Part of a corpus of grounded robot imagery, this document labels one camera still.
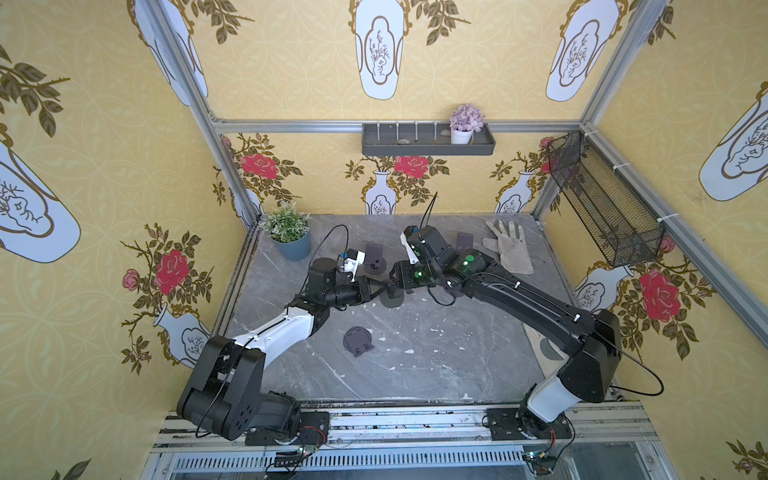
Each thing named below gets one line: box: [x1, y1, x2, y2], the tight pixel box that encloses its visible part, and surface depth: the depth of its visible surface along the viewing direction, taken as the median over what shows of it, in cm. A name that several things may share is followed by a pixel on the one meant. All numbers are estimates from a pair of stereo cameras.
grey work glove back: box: [481, 219, 534, 274], surface depth 112 cm
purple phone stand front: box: [342, 326, 375, 358], surface depth 90 cm
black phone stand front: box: [379, 286, 405, 308], surface depth 82 cm
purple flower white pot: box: [449, 103, 485, 145], surface depth 85 cm
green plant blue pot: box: [260, 201, 311, 261], surface depth 101 cm
